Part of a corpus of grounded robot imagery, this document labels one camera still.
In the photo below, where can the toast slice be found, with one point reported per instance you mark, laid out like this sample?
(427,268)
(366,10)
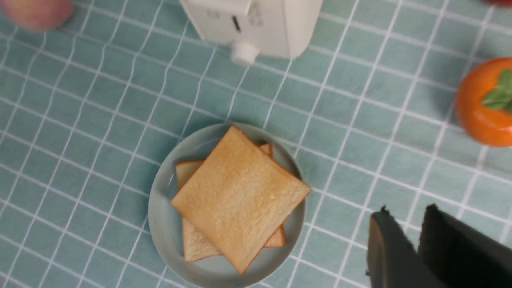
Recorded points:
(239,197)
(195,245)

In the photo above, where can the pink peach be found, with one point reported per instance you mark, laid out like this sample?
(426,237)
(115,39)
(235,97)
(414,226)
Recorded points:
(38,15)

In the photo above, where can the pale green round plate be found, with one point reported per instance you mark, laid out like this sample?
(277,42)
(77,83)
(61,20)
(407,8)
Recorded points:
(166,223)

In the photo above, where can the red apple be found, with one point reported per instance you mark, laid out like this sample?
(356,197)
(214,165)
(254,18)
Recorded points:
(499,3)

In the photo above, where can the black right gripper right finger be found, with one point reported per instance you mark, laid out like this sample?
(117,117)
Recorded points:
(460,256)

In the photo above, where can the orange persimmon with green leaf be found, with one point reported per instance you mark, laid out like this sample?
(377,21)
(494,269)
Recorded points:
(483,103)

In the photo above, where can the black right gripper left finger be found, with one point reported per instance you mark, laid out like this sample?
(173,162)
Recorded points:
(391,258)

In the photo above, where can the white two-slot toaster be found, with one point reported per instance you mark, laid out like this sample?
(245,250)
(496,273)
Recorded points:
(275,28)

